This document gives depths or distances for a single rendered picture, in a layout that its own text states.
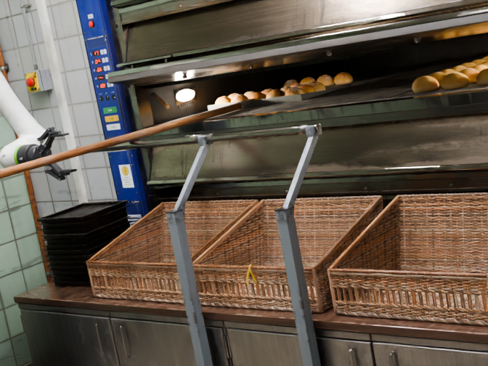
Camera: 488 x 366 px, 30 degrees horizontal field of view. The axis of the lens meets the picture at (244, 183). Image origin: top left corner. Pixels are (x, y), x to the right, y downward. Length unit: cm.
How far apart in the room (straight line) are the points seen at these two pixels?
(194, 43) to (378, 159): 92
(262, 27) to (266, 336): 115
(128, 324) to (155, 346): 15
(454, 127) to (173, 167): 132
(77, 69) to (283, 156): 119
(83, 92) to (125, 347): 126
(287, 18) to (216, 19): 36
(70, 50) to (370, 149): 161
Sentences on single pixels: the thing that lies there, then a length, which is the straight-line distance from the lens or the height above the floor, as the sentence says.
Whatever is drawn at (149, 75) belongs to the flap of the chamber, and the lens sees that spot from 370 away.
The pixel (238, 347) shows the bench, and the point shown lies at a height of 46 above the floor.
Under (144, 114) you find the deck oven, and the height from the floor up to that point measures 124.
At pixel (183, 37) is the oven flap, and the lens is 374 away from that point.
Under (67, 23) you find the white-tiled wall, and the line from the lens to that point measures 425.
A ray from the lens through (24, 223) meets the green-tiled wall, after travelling 469.
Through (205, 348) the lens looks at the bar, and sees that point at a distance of 323.
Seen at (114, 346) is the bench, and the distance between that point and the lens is 366.
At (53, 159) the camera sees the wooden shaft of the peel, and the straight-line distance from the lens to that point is 327.
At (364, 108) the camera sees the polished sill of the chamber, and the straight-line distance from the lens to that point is 325.
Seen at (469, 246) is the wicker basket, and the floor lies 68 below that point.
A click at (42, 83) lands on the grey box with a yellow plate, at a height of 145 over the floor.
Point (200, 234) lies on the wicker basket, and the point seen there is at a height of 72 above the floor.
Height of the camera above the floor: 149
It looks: 9 degrees down
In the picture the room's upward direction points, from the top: 11 degrees counter-clockwise
